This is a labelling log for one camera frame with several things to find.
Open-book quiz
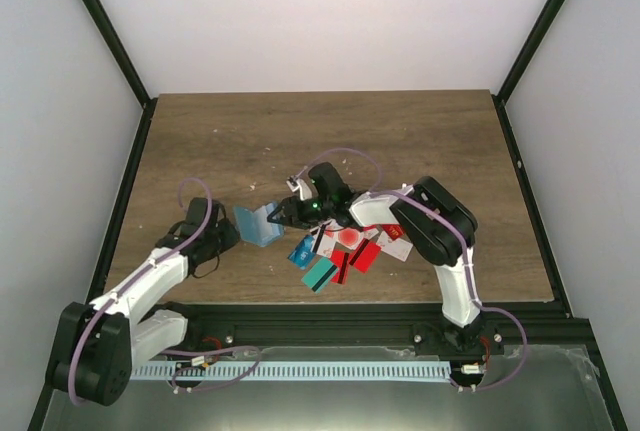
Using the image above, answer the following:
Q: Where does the dark red credit card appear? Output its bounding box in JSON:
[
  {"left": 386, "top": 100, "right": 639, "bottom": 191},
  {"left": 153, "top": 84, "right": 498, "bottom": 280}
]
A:
[{"left": 381, "top": 224, "right": 405, "bottom": 241}]

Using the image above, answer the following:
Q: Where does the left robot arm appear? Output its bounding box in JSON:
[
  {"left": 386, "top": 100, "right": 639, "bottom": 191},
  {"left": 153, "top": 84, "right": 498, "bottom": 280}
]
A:
[{"left": 45, "top": 197, "right": 240, "bottom": 406}]

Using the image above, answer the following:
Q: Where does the teal leather card holder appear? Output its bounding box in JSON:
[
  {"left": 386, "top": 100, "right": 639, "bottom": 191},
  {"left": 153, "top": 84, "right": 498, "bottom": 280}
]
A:
[{"left": 233, "top": 202, "right": 284, "bottom": 247}]

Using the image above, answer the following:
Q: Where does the red card with black stripe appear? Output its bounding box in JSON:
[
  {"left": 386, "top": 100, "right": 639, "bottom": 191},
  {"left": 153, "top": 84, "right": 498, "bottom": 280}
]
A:
[{"left": 330, "top": 249, "right": 350, "bottom": 285}]

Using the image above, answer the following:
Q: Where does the teal card with black stripe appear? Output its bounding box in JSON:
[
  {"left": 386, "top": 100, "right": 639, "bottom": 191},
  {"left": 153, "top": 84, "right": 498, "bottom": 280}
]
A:
[{"left": 301, "top": 257, "right": 338, "bottom": 293}]

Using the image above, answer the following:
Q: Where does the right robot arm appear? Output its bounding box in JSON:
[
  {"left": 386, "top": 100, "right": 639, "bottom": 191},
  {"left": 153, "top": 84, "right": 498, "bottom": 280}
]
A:
[{"left": 267, "top": 162, "right": 482, "bottom": 354}]

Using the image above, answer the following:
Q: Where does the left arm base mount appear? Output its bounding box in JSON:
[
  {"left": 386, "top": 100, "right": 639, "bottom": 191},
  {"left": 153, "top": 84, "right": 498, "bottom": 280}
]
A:
[{"left": 164, "top": 333, "right": 233, "bottom": 358}]

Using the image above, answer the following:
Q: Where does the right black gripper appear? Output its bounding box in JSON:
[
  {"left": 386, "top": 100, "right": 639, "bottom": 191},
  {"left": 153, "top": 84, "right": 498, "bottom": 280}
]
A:
[{"left": 268, "top": 196, "right": 334, "bottom": 231}]

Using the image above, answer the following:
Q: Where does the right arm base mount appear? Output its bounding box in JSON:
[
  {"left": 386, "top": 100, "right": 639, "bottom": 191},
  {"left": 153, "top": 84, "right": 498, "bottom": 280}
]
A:
[{"left": 411, "top": 322, "right": 504, "bottom": 360}]

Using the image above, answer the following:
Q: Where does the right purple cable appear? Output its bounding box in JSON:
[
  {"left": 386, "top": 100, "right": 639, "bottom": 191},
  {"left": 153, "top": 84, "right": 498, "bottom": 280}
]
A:
[{"left": 294, "top": 147, "right": 530, "bottom": 393}]

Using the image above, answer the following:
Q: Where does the white card with black stripe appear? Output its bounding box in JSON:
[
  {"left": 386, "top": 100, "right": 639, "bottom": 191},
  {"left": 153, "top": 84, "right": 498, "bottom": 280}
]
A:
[{"left": 311, "top": 225, "right": 334, "bottom": 257}]

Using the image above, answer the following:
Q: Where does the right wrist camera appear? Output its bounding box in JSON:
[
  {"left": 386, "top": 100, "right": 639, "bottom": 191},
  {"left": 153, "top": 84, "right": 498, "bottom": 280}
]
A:
[{"left": 286, "top": 176, "right": 313, "bottom": 201}]

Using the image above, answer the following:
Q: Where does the white card with red circle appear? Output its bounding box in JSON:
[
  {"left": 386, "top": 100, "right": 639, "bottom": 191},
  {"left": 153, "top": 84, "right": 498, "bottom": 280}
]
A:
[{"left": 326, "top": 222, "right": 363, "bottom": 250}]

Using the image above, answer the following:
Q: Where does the large red card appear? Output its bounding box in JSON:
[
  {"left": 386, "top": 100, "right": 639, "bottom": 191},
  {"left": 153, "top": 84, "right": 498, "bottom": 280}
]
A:
[{"left": 348, "top": 239, "right": 381, "bottom": 274}]

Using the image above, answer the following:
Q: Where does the white card with red logo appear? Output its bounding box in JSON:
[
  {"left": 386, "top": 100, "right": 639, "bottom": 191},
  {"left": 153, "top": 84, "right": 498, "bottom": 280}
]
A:
[{"left": 376, "top": 232, "right": 413, "bottom": 262}]

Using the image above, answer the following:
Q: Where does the blue credit card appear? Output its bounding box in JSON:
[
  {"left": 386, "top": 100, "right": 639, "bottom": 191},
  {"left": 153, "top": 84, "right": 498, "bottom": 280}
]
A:
[{"left": 288, "top": 235, "right": 315, "bottom": 270}]

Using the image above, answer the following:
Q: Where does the light blue slotted cable duct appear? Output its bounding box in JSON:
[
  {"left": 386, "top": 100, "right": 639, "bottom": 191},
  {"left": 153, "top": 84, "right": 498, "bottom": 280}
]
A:
[{"left": 131, "top": 361, "right": 451, "bottom": 383}]

